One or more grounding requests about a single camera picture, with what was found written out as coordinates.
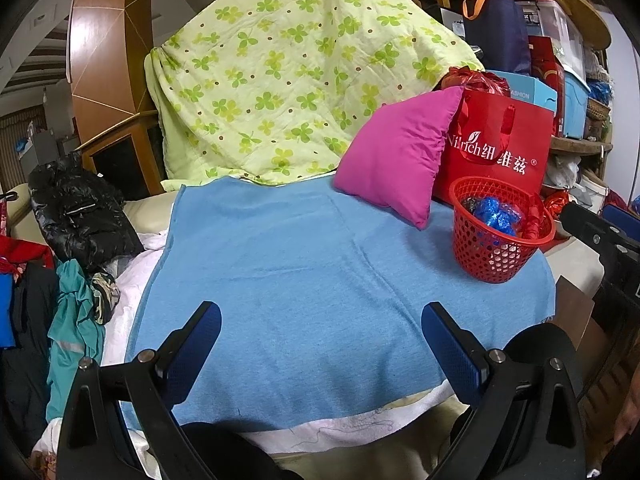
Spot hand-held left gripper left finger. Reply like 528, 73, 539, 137
57, 301, 223, 480

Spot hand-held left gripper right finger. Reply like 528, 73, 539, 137
421, 302, 587, 480

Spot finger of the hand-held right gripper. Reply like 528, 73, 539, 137
602, 205, 640, 240
559, 202, 640, 262

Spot red mesh basket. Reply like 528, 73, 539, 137
448, 176, 557, 284

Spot blue plastic bag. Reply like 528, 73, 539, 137
469, 197, 524, 237

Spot brown cardboard box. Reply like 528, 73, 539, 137
552, 275, 609, 352

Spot camouflage cloth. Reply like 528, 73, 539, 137
90, 272, 122, 326

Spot blue towel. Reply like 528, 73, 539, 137
122, 177, 557, 434

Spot red paper gift bag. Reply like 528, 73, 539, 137
432, 85, 556, 207

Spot blue plastic storage bin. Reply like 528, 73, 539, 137
552, 67, 592, 139

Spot cream leather sofa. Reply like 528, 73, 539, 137
0, 182, 177, 235

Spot teal garment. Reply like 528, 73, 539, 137
46, 259, 109, 424

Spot light blue cardboard box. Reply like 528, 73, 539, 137
482, 69, 559, 114

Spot black puffer jacket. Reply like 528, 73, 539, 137
27, 157, 146, 274

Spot red box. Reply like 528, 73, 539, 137
527, 35, 566, 134

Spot black garment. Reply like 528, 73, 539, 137
0, 262, 64, 457

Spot shiny red plastic bag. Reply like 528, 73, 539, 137
440, 66, 512, 99

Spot wooden cabinet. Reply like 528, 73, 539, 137
75, 110, 167, 196

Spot red scarf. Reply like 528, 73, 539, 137
0, 236, 54, 274

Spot pink pillow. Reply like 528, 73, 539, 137
332, 86, 466, 231

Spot blue garment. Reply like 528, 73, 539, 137
0, 272, 19, 349

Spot clear plastic storage box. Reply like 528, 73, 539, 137
515, 0, 587, 77

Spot round wooden table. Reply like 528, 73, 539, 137
460, 0, 614, 52

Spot green clover quilt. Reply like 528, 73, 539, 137
144, 0, 486, 194

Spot wooden pillar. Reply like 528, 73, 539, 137
66, 0, 156, 149

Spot navy tote bag orange handles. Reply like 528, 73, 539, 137
460, 0, 531, 77

